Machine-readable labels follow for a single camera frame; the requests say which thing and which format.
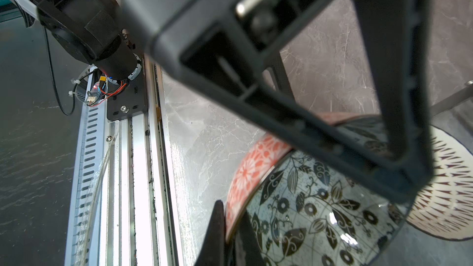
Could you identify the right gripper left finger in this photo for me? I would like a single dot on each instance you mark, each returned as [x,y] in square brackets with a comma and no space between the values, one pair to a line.
[213,249]

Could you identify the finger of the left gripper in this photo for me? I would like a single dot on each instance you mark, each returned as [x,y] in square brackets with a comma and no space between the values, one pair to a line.
[394,37]

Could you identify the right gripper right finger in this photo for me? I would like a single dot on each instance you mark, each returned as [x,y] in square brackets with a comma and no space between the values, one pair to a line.
[247,251]

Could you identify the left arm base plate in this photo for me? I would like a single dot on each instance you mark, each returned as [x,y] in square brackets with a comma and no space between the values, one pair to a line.
[132,100]

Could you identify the aluminium front rail frame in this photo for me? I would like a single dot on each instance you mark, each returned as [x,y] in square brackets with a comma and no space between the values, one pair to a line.
[120,212]

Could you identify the stainless steel dish rack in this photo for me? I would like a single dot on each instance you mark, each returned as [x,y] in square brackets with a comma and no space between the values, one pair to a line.
[453,100]

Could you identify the white brown lattice bowl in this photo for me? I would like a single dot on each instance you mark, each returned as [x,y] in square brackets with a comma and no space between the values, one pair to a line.
[444,207]

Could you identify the left green circuit board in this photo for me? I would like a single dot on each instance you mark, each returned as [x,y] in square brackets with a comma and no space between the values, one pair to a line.
[97,92]

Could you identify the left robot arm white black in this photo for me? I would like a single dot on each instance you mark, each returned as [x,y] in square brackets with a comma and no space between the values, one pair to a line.
[90,30]

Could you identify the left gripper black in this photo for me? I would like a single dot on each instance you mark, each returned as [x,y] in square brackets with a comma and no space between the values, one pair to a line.
[216,45]

